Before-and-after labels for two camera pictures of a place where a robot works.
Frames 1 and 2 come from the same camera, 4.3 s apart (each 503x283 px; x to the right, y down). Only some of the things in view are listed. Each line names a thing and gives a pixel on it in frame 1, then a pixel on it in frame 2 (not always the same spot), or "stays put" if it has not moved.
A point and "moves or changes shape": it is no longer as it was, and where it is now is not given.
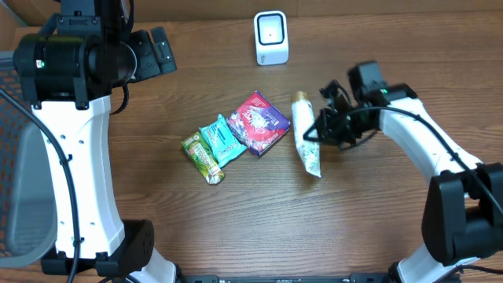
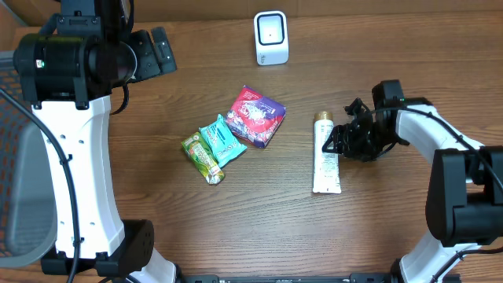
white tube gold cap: (303, 119) to (326, 176)
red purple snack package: (258, 123) moves or changes shape
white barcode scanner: (271, 37) stays put
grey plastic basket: (28, 235) stays put
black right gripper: (326, 128) to (352, 133)
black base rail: (284, 278) stays put
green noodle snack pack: (196, 147) stays put
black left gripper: (156, 53) stays put
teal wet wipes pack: (224, 141) stays put
